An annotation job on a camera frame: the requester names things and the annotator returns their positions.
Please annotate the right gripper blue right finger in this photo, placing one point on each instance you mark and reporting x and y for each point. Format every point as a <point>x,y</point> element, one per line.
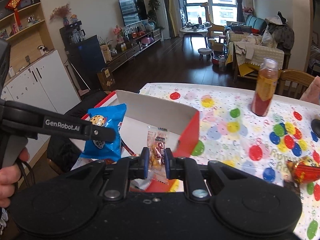
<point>188,171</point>

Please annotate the blue desk globe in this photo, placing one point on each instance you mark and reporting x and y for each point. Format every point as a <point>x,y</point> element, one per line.
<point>315,125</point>

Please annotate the black snack packet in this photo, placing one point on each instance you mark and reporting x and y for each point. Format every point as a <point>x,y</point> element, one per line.
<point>292,186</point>

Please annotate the person's left hand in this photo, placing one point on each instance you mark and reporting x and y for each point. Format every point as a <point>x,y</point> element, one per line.
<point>8,177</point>

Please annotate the balloon pattern tablecloth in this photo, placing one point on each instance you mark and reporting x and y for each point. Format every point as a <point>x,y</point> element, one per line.
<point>232,134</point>

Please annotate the white cabinet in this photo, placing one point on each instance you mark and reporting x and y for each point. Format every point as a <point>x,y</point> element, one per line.
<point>44,84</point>

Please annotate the small grey stool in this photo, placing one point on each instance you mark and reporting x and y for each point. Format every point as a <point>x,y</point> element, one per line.
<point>205,52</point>

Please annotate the round coffee table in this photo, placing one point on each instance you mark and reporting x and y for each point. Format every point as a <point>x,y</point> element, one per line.
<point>199,32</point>

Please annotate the white snack bag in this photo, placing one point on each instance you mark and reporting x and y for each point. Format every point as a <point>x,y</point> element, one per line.
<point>141,184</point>

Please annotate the sofa with cream cover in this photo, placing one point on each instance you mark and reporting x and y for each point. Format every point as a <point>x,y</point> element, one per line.
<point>248,45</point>

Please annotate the pile of dark clothes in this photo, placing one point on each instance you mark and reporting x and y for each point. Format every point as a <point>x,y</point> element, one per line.
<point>282,33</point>

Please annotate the red cardboard box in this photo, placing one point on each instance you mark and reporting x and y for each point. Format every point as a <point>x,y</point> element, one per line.
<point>143,111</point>

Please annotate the dark tv cabinet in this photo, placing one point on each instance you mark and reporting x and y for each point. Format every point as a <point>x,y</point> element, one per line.
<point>137,45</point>

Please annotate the wooden chair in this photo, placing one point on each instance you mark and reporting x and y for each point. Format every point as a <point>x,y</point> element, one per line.
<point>293,83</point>

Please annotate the red yellow snack bag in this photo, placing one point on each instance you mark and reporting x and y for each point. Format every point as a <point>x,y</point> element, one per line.
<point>304,171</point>

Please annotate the orange drink bottle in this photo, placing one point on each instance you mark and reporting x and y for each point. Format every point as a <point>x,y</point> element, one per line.
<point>266,86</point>

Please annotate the blue cookie packet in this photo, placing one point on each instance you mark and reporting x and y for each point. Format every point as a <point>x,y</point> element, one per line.
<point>105,142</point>

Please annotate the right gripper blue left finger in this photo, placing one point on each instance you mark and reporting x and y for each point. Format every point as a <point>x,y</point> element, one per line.
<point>124,171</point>

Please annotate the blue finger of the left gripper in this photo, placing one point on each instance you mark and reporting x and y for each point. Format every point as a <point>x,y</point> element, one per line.
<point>28,121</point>

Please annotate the wall television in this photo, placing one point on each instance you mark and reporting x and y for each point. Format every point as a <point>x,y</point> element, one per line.
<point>133,11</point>

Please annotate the clear orange snack packet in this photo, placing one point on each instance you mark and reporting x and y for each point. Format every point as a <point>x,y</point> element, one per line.
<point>156,141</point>

